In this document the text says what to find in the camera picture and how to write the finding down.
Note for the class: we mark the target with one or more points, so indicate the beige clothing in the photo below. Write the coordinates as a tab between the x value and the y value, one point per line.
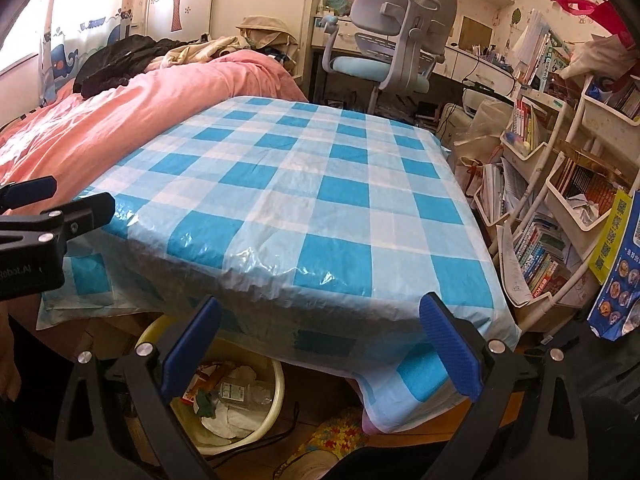
200	52

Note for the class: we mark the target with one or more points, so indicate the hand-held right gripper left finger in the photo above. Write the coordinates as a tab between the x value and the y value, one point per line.
192	345

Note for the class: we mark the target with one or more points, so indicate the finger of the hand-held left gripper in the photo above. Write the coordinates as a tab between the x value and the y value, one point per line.
30	190
92	210

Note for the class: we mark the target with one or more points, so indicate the green leaf wall sticker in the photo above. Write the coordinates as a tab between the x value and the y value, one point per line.
516	16

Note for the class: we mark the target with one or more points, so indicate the black clothing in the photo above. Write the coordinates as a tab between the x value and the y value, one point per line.
125	60

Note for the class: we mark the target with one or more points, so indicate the white curved bookshelf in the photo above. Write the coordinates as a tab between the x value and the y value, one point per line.
555	170

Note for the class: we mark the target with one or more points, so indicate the person's left forearm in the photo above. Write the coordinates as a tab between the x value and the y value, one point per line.
6	360

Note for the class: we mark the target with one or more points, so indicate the red snack wrapper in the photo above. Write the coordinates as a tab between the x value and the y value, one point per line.
192	385

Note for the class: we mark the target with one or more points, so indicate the red bag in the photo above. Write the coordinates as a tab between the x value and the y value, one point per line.
595	10

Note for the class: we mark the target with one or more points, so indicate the grey office chair blue seat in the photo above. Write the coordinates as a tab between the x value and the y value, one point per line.
400	35

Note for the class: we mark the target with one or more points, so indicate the colourful patterned mat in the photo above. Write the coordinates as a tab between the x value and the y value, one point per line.
335	440

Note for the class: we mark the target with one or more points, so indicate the white tissue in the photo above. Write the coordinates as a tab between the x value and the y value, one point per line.
230	422

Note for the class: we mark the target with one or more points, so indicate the brown cork board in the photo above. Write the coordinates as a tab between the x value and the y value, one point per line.
475	32

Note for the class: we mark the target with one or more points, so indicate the pink blanket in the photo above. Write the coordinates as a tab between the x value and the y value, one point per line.
150	110

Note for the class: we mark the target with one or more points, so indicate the blue white checked tablecloth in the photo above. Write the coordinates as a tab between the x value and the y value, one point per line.
300	200

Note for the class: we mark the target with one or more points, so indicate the white printer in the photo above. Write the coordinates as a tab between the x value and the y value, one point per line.
487	97

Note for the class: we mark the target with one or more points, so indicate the whale printed curtain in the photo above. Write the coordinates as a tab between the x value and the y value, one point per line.
70	55

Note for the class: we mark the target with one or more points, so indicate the large white paper towel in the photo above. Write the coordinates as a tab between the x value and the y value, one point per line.
246	374

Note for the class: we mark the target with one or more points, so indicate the yellow printed box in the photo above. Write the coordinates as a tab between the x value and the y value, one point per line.
612	230

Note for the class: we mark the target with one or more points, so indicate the blue printed box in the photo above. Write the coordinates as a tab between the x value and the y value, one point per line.
617	290

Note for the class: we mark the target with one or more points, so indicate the clear plastic bottle green label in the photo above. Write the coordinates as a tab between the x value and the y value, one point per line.
240	391

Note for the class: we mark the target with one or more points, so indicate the pile of books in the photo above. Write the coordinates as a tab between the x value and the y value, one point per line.
540	260

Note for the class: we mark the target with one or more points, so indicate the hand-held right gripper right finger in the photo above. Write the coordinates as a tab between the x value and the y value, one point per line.
447	345

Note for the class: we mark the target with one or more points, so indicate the cardboard box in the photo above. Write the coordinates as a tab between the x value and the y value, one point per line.
115	330

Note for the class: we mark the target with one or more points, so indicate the yellow plastic basin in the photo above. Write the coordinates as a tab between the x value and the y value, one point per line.
150	335

